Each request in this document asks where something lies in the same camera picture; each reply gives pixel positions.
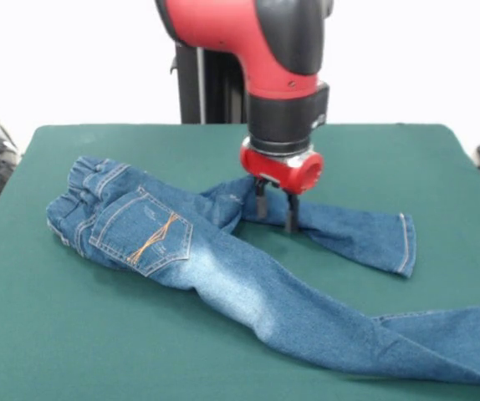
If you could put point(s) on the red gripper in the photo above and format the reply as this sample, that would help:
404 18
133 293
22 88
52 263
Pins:
277 169

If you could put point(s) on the blue denim jeans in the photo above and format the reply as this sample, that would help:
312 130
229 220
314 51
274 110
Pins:
231 271

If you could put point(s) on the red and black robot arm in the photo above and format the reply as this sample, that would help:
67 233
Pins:
282 62

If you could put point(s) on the dark green table cloth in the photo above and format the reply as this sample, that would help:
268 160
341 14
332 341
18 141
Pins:
139 355

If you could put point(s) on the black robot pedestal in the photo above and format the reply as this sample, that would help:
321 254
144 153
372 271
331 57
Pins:
215 83

